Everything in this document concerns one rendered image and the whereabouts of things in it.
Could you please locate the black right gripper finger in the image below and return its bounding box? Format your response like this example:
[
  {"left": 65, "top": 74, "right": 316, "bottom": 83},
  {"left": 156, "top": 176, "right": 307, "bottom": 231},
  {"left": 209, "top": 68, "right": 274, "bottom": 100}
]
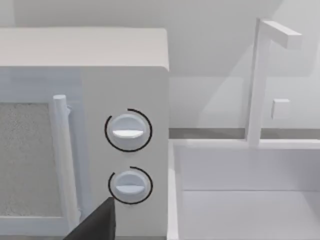
[{"left": 62, "top": 196, "right": 117, "bottom": 240}]

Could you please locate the white microwave knob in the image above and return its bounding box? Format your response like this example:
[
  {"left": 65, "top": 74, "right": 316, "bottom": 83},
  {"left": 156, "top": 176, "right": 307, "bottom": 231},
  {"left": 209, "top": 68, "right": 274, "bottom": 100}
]
[
  {"left": 109, "top": 113, "right": 147, "bottom": 147},
  {"left": 112, "top": 170, "right": 148, "bottom": 201}
]

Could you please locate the microwave oven door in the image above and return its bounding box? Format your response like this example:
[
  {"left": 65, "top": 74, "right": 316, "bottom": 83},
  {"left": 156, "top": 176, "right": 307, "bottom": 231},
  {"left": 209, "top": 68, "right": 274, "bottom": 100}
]
[{"left": 0, "top": 69, "right": 86, "bottom": 237}]

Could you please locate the white sink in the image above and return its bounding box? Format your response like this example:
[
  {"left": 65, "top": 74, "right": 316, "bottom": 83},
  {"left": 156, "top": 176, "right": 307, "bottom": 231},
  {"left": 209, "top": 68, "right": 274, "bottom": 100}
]
[{"left": 166, "top": 137, "right": 320, "bottom": 240}]

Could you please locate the pale microwave oven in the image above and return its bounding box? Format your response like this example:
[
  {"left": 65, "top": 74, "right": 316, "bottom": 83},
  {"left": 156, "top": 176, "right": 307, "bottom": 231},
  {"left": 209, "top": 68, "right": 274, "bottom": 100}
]
[{"left": 0, "top": 27, "right": 170, "bottom": 240}]

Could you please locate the tall white tap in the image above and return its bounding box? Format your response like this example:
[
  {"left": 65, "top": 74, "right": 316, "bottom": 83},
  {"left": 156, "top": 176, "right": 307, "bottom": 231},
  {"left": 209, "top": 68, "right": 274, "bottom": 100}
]
[{"left": 243, "top": 17, "right": 303, "bottom": 150}]

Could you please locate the white microwave door handle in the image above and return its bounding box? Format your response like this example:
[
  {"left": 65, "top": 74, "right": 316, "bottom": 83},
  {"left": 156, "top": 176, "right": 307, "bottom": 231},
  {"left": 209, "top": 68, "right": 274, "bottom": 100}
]
[{"left": 52, "top": 94, "right": 82, "bottom": 226}]

